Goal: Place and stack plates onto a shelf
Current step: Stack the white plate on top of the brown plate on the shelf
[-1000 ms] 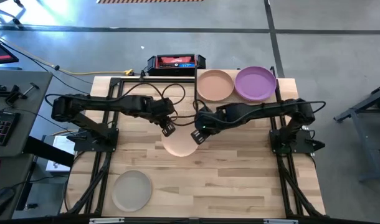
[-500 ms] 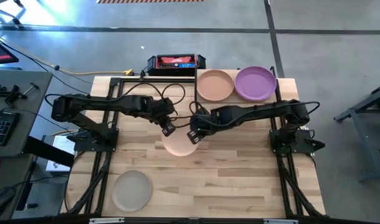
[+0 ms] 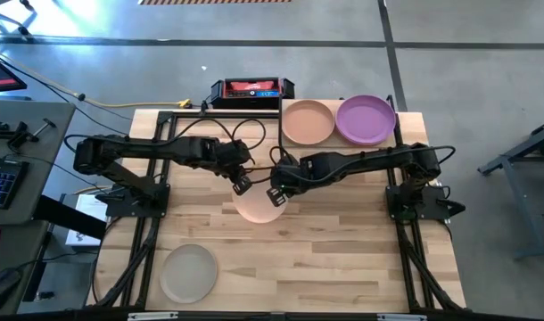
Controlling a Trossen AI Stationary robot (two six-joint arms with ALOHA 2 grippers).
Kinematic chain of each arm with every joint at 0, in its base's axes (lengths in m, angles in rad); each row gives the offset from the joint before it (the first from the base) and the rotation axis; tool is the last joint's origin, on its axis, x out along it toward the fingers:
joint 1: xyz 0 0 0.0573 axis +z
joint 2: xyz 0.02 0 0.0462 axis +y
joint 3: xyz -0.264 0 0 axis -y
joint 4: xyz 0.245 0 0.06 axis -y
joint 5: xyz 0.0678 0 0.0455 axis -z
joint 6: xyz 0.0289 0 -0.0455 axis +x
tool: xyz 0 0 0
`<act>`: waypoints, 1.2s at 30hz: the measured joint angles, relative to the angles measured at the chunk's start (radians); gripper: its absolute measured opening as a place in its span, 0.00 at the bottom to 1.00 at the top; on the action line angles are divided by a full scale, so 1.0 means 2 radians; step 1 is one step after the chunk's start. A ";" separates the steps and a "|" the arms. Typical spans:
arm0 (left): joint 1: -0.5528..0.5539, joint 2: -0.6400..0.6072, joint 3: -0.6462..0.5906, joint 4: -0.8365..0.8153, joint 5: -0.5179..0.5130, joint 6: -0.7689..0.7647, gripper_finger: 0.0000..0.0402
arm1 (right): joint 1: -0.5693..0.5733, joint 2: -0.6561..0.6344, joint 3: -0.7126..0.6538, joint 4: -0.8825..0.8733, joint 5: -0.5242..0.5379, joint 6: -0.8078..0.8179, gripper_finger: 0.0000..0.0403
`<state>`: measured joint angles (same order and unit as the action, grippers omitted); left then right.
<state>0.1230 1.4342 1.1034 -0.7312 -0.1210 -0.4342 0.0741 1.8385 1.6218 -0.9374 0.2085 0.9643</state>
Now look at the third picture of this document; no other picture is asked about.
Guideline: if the black desk beam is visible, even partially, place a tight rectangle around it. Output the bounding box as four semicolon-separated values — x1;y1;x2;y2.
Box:
32;194;108;241

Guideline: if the black floor cable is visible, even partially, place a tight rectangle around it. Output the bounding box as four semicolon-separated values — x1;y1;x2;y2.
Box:
0;52;133;136

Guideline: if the pale peach plate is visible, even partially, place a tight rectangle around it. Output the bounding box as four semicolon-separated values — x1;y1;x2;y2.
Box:
230;177;287;225

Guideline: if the black computer monitor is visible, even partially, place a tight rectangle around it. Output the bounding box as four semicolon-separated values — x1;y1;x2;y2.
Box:
0;52;29;95

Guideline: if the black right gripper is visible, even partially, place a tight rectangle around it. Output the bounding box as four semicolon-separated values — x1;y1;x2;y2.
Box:
266;155;316;208

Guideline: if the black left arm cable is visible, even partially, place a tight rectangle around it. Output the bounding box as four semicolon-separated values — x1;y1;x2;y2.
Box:
64;116;268;155

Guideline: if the wooden shelf black metal frame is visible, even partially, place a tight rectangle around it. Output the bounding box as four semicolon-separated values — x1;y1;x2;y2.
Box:
278;97;405;164

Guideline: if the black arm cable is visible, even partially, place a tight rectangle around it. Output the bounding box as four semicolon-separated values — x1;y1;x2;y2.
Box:
64;116;268;155
268;144;457;179

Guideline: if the grey plate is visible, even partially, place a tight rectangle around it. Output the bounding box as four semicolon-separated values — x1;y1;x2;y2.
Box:
159;243;218;305

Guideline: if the black T-handle tool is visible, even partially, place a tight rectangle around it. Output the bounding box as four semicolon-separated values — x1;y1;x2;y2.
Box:
30;117;57;138

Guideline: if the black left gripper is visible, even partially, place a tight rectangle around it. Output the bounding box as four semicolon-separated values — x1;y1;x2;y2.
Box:
207;140;254;197

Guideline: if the terracotta plate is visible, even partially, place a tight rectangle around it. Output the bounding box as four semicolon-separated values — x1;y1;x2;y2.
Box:
281;98;336;146

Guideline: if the black aluminium rig frame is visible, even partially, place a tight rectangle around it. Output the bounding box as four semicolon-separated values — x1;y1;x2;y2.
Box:
88;109;468;313

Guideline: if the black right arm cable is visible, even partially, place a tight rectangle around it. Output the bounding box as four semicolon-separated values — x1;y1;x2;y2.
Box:
268;144;457;179

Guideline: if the black computer mouse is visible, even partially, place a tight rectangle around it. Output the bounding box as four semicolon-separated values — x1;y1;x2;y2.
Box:
0;267;23;315

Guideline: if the white label strip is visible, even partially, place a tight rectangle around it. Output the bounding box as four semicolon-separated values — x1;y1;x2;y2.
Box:
376;313;429;321
127;311;180;321

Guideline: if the white booklet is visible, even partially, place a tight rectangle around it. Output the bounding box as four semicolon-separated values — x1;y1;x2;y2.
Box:
65;193;109;248

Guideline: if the black clamp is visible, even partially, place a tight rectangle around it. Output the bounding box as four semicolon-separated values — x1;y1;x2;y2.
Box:
0;119;31;152

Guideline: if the yellow cable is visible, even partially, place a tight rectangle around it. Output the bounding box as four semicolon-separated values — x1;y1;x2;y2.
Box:
0;43;194;110

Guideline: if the grey metal stand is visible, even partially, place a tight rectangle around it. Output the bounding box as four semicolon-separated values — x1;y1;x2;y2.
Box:
476;115;544;262

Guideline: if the grey desk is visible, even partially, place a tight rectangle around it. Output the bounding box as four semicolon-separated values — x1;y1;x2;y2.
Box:
0;99;77;316

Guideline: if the black backlit keyboard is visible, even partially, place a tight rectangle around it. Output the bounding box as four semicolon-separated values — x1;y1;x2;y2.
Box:
0;156;30;210

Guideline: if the red black power station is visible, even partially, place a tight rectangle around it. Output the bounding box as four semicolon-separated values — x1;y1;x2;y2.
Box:
209;76;296;111

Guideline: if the grey chair base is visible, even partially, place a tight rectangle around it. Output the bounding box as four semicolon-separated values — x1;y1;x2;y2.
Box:
0;0;37;37

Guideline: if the purple plate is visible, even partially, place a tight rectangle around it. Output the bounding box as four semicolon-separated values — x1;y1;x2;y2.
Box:
334;94;397;147

